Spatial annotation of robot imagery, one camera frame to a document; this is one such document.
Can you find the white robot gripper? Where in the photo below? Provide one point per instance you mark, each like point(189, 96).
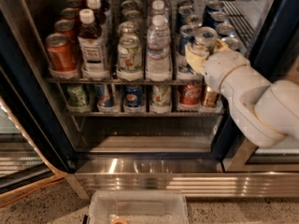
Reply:
point(221, 67)

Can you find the red bull can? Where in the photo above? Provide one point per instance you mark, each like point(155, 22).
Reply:
point(204, 41)
point(186, 35)

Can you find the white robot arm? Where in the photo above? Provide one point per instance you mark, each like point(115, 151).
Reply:
point(265, 112)

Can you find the front blue pepsi can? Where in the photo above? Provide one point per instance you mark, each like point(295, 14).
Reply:
point(232, 42)

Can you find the blue pepsi can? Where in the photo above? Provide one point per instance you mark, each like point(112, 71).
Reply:
point(225, 30)
point(232, 42)

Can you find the gold can lower shelf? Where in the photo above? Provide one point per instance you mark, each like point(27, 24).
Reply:
point(209, 98)

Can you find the red coca cola can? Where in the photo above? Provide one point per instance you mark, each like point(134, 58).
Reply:
point(189, 94)

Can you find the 7up can lower shelf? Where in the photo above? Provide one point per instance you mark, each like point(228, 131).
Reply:
point(161, 95)

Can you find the front 7up can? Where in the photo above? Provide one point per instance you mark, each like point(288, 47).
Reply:
point(129, 53)

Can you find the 7up can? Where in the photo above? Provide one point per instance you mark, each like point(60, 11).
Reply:
point(129, 53)
point(127, 28)

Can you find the pepsi can lower shelf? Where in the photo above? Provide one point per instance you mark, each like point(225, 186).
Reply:
point(133, 96)

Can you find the blue can lower shelf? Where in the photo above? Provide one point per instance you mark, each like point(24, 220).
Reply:
point(104, 95)

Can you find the green can lower shelf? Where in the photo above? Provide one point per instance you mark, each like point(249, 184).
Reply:
point(77, 95)

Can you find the orange soda can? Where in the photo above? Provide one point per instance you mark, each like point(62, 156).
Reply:
point(60, 52)
point(67, 28)

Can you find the front orange soda can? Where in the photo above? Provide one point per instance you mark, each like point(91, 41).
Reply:
point(60, 52)

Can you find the open glass fridge door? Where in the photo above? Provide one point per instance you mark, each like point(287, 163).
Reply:
point(23, 167)

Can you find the front water bottle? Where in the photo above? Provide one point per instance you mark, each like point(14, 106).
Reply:
point(158, 44)

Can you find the water bottle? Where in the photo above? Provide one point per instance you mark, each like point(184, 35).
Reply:
point(158, 44)
point(157, 8)

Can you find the iced tea bottle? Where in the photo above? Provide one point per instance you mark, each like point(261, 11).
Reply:
point(91, 42)
point(100, 16)

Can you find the front iced tea bottle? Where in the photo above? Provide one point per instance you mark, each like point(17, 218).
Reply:
point(91, 42)

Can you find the clear plastic bin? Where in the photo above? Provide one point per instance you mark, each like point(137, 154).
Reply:
point(138, 207)

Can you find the lower wire shelf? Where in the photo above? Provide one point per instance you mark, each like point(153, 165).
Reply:
point(144, 114)

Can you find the wire shelf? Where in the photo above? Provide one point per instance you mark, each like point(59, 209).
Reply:
point(144, 114)
point(123, 82)

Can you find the top wire shelf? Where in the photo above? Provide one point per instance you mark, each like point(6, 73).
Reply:
point(123, 82)

